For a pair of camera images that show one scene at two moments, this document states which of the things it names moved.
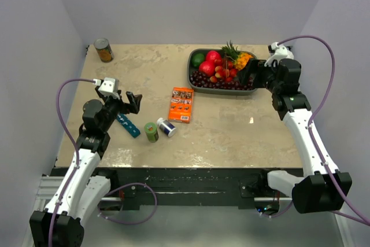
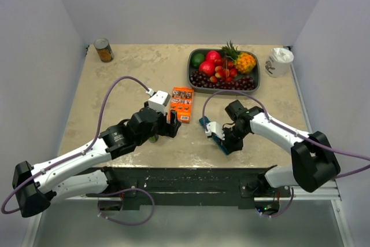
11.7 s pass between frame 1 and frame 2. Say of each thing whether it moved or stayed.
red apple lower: stayed
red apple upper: stayed
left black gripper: moved
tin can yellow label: stayed
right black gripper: moved
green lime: stayed
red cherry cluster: stayed
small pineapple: stayed
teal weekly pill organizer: moved
